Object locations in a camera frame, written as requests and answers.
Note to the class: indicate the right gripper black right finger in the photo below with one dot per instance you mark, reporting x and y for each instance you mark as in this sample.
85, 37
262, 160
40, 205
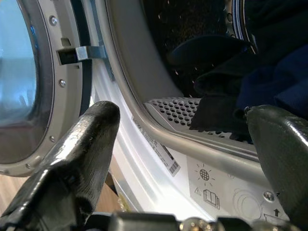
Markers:
286, 156

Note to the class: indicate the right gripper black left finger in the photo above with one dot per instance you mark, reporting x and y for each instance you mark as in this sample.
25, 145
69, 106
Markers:
79, 156

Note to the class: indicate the black garment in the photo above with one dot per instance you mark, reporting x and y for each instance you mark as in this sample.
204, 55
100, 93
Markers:
216, 115

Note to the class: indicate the navy blue garment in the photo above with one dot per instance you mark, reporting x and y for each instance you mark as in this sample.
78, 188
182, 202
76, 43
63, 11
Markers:
276, 79

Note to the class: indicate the white pictogram instruction label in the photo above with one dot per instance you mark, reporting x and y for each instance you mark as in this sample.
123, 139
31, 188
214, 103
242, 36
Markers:
211, 183

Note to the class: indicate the barcode label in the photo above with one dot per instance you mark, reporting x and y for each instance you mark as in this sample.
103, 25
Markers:
166, 154

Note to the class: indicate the grey-framed glass dryer door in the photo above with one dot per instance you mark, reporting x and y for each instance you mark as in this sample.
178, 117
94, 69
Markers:
19, 72

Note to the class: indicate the white tumble dryer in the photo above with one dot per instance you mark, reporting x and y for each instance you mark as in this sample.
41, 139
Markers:
144, 60

